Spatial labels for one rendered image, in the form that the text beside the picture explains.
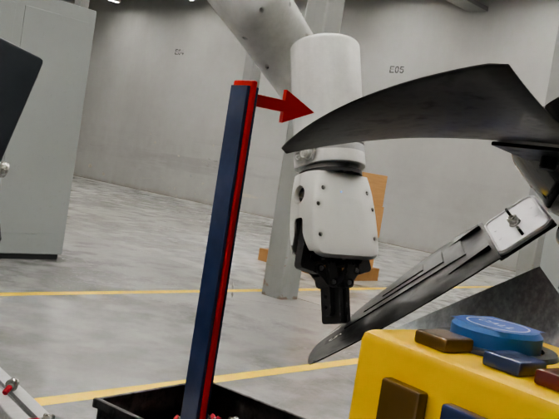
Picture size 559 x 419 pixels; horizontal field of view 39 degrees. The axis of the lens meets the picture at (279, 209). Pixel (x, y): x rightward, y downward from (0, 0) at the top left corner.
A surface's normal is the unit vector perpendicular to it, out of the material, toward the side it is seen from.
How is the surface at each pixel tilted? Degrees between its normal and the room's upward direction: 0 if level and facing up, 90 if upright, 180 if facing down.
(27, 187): 90
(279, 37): 125
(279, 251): 90
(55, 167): 90
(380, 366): 90
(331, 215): 73
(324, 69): 78
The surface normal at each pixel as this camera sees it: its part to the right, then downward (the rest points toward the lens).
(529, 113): -0.12, 0.98
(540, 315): -0.16, -0.56
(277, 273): -0.66, -0.07
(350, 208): 0.61, -0.16
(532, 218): -0.61, -0.76
